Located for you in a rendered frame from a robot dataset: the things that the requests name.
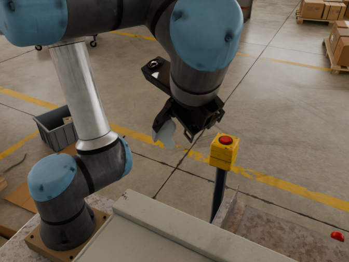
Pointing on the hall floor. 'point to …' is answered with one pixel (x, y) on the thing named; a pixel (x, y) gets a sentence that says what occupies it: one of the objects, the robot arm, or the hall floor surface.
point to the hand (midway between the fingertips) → (179, 119)
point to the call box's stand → (218, 187)
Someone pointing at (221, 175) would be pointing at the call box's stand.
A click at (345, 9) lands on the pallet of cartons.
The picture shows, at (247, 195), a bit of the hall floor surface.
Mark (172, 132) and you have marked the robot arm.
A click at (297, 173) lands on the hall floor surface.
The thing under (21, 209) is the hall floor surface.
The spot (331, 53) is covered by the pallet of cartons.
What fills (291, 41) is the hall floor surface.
